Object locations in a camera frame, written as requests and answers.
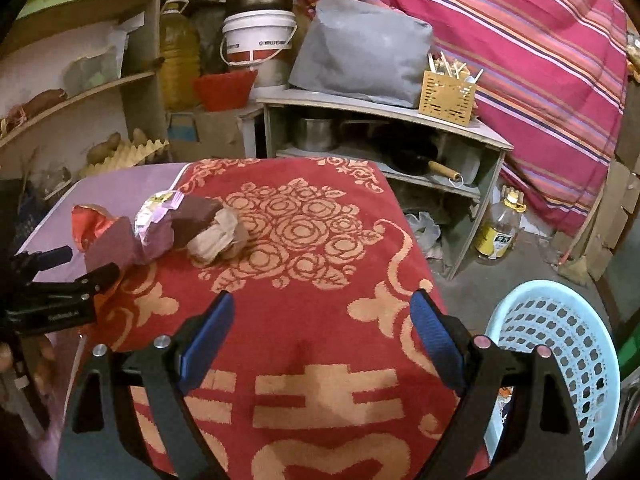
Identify green plastic object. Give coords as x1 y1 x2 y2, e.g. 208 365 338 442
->
617 330 640 381

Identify small metal pot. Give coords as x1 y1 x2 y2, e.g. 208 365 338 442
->
292 117 341 153

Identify bunch of wooden utensils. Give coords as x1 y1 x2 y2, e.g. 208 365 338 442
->
427 51 485 83

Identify person's left hand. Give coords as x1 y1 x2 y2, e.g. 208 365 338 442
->
0 335 57 396

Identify wooden utensil holder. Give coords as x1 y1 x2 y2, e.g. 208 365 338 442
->
419 70 477 127

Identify wooden shelf unit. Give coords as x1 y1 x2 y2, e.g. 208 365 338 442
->
0 0 168 181

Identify yellow capped plastic bottle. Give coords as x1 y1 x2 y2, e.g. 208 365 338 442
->
474 187 527 266

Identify grey low cabinet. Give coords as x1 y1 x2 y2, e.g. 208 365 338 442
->
256 87 514 281

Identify red plastic bowl basket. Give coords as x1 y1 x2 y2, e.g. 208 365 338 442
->
192 69 258 112

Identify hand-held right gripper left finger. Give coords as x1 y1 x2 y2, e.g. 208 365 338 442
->
57 290 236 480

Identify reddish sweet potato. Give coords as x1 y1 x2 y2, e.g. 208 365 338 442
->
22 89 68 118

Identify clear plastic container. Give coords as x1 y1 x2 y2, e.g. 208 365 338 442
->
65 55 118 93

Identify red patterned towel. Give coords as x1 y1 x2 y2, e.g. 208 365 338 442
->
82 157 501 480

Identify orange red wrapper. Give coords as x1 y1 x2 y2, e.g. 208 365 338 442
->
70 204 121 256

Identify dark maroon packet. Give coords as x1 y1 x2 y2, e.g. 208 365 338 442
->
167 195 224 250

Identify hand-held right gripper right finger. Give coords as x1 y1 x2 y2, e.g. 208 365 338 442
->
409 289 588 480

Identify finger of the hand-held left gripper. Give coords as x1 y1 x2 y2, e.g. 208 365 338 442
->
12 246 73 281
30 262 121 301

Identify grey fabric bag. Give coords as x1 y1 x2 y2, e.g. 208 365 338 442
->
289 0 435 108

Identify purple tablecloth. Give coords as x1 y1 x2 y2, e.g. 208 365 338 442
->
15 162 193 466

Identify silver pink snack wrapper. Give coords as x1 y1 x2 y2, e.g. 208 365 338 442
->
132 190 187 251

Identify white plastic bucket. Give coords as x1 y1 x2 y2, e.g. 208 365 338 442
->
220 9 297 67

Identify cardboard panels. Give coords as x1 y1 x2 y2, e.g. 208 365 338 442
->
582 130 640 281

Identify egg carton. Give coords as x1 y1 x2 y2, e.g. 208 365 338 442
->
107 139 171 168

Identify pink striped sheet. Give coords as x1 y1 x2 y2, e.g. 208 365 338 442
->
285 0 631 236

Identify clear plastic bag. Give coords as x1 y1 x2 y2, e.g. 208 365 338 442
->
405 210 441 257

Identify wooden handled frying pan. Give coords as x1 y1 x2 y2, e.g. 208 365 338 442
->
390 152 463 183

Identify cardboard box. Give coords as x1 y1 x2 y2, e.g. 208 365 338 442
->
165 107 251 161

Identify yellow oil jug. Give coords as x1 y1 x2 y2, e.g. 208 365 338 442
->
159 0 202 111

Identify brown paper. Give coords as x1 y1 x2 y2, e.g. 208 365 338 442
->
187 207 249 263

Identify large potato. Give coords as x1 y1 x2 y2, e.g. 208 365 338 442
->
86 132 122 163

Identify light blue plastic basket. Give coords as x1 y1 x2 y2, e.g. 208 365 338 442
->
482 280 621 476

